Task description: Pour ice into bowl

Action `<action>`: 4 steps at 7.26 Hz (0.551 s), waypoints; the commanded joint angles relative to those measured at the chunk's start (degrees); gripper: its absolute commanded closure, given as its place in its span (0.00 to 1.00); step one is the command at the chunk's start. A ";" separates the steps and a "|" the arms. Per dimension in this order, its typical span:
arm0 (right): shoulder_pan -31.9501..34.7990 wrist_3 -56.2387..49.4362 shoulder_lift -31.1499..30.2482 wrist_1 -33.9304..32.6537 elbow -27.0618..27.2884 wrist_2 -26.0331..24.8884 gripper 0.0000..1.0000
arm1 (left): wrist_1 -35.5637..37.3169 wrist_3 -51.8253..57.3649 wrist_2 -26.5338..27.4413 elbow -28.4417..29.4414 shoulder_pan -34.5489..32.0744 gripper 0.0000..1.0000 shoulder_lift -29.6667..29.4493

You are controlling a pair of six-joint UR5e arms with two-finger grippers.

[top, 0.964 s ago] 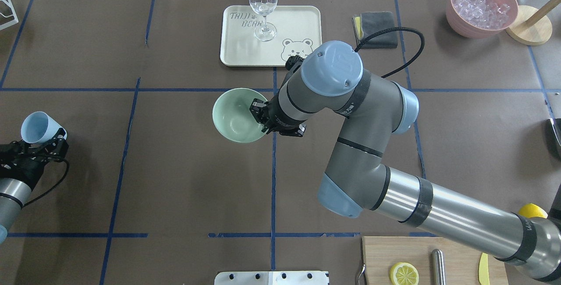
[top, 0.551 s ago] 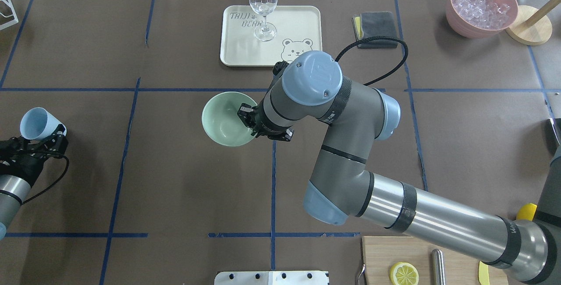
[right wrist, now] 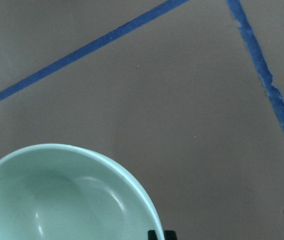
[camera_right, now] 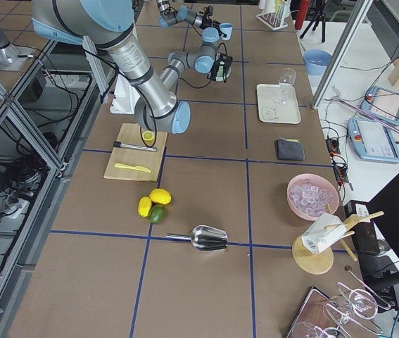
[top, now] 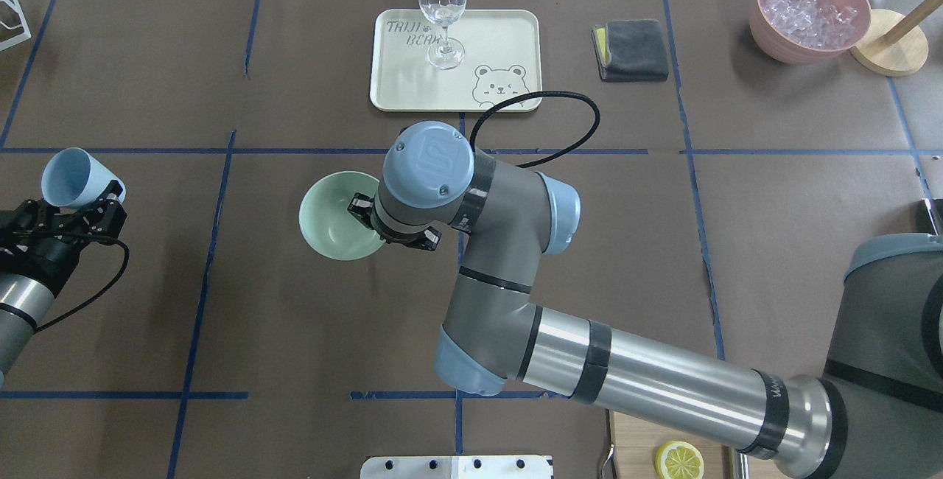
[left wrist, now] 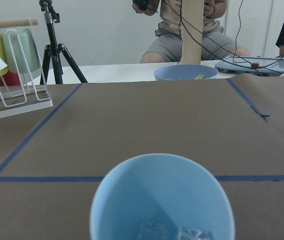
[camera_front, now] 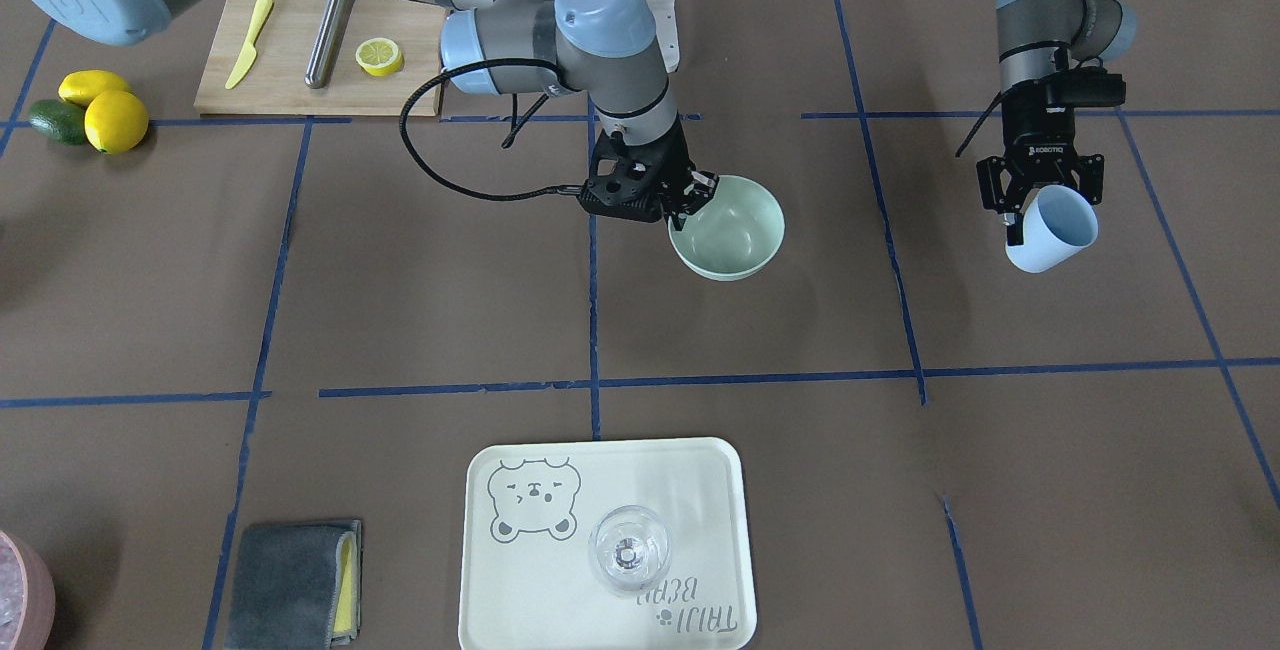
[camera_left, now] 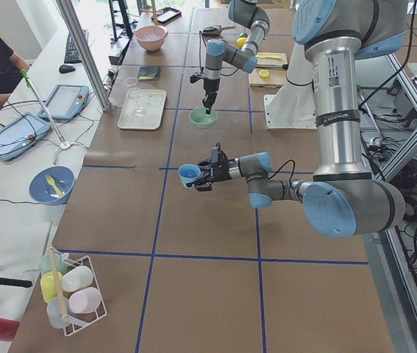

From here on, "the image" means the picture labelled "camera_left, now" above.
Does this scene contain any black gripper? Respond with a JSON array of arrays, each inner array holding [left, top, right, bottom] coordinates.
[[194, 146, 240, 192], [190, 72, 218, 114]]

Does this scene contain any light blue plastic cup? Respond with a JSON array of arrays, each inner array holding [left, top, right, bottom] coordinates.
[[178, 164, 202, 188]]

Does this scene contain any light green bowl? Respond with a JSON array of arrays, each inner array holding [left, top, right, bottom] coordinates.
[[189, 107, 218, 129]]

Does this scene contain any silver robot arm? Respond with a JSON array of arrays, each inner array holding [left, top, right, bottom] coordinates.
[[190, 0, 270, 114], [190, 1, 407, 237]]

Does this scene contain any steel ice scoop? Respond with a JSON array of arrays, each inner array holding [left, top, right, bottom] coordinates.
[[202, 25, 236, 37]]

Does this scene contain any pink bowl with ice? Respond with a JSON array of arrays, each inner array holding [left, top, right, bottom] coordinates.
[[135, 26, 168, 52]]

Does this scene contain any blue bowl with fork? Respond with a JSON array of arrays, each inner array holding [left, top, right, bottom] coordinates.
[[29, 165, 75, 206]]

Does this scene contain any half lemon slice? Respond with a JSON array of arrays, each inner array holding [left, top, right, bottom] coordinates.
[[259, 69, 270, 79]]

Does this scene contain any cream bear tray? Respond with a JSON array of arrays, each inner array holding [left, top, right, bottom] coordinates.
[[117, 88, 166, 130]]

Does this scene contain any yellow lemon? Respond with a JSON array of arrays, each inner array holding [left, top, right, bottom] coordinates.
[[236, 37, 247, 48]]

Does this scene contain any wooden cutting board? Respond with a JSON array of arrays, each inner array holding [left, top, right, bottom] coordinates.
[[249, 52, 288, 88]]

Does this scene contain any yellow plastic knife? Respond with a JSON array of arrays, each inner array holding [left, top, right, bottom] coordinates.
[[255, 54, 283, 60]]

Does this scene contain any clear wine glass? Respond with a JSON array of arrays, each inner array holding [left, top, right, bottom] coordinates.
[[124, 77, 145, 118]]

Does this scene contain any steel muddler stick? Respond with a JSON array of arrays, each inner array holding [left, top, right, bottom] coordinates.
[[256, 64, 289, 70]]

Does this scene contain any far blue teach pendant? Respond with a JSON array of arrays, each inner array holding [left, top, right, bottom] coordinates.
[[45, 84, 89, 121]]

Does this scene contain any blue teach pendant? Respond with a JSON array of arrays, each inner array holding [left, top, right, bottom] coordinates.
[[45, 84, 89, 121], [0, 113, 51, 162]]

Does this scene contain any black keyboard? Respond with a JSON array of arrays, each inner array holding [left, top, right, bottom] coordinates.
[[63, 34, 82, 64]]

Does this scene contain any black computer mouse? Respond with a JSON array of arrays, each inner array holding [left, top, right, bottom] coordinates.
[[58, 64, 76, 74]]

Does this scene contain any yellow plastic fork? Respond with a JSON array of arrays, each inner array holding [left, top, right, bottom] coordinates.
[[45, 174, 64, 198]]

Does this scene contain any white cup in rack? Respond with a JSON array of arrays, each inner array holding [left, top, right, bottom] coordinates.
[[62, 265, 93, 293]]

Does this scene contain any pink cup in rack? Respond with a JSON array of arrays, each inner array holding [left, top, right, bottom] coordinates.
[[68, 287, 101, 314]]

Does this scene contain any yellow cup in rack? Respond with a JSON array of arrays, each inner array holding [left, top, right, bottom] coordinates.
[[40, 271, 57, 303]]

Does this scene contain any near blue teach pendant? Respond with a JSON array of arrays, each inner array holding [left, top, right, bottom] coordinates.
[[0, 113, 51, 162]]

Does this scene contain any aluminium frame post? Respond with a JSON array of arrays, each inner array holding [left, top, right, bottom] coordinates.
[[57, 0, 112, 112]]

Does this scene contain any white wire cup rack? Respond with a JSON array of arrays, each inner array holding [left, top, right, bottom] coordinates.
[[44, 246, 108, 338]]

